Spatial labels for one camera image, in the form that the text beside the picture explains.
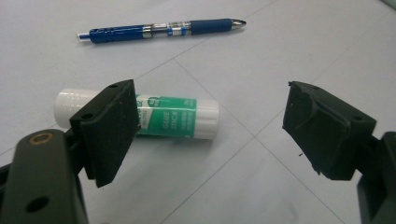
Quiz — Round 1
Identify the blue ballpoint pen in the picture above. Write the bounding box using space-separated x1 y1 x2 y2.
77 18 248 45

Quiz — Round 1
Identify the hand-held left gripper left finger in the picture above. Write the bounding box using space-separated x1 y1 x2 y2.
68 78 140 189

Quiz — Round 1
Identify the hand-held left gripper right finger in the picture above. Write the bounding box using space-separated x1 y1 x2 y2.
282 80 377 181

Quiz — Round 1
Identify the green and white glue stick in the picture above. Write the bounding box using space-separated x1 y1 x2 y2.
53 88 220 140

